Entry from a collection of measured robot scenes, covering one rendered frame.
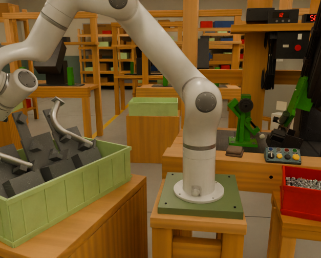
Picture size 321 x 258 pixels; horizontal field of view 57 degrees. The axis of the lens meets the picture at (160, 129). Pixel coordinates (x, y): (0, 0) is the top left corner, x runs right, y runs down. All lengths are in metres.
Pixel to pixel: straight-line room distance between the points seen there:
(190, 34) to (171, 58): 1.00
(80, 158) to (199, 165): 0.62
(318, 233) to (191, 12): 1.38
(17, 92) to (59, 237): 0.50
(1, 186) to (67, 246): 0.38
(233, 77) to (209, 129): 1.07
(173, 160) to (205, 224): 0.49
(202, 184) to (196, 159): 0.10
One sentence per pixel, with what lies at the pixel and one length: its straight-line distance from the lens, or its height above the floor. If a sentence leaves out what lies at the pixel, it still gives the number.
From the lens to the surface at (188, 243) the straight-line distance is 1.10.
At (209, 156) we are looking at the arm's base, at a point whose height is 1.04.
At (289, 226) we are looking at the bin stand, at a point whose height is 0.79.
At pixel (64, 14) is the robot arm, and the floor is 1.50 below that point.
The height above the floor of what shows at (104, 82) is 0.27.
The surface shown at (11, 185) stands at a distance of 1.24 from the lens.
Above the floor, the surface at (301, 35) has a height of 1.48.
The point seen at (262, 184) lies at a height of 0.80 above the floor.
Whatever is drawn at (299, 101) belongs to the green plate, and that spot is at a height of 1.15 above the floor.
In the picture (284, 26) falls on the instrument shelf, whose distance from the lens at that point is 1.84.
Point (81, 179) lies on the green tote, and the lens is 1.20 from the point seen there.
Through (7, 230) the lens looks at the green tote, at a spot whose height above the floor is 0.85.
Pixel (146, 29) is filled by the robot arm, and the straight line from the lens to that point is 0.97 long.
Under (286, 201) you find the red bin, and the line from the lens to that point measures 1.21.
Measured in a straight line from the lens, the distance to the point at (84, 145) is 1.46.
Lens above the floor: 1.39
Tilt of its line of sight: 15 degrees down
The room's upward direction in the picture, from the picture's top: straight up
